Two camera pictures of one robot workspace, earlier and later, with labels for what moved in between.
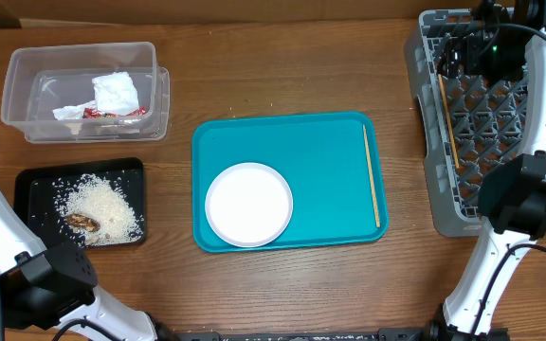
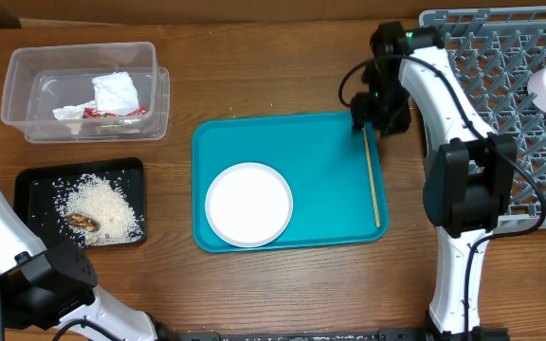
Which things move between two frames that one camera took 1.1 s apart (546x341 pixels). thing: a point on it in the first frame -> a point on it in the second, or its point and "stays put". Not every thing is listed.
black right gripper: [469, 48] -> [362, 115]
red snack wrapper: [89, 113] stays put
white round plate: [248, 205] stays put
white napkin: [116, 94] stays put
